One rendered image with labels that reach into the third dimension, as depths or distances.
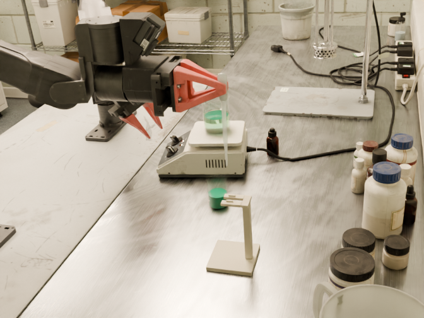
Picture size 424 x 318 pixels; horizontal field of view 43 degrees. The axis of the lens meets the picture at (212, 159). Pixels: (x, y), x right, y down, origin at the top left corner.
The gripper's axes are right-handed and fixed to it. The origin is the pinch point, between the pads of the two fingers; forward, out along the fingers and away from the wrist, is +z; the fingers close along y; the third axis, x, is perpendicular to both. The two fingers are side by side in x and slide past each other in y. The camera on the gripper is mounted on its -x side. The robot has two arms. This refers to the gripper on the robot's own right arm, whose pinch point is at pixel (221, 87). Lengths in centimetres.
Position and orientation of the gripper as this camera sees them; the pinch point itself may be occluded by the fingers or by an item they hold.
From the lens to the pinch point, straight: 80.2
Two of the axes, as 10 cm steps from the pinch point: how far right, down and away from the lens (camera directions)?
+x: 0.5, 8.8, 4.7
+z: 9.7, 0.8, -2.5
